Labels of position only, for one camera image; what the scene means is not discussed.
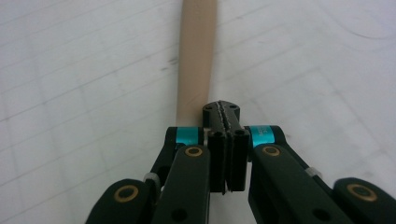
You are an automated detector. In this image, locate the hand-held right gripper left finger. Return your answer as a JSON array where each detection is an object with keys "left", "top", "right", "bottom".
[{"left": 202, "top": 100, "right": 230, "bottom": 195}]

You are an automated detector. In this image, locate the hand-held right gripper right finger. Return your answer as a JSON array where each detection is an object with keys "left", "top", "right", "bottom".
[{"left": 219, "top": 100, "right": 251, "bottom": 192}]

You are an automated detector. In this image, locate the beige slotted spoon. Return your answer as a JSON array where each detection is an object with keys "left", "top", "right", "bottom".
[{"left": 175, "top": 0, "right": 219, "bottom": 128}]

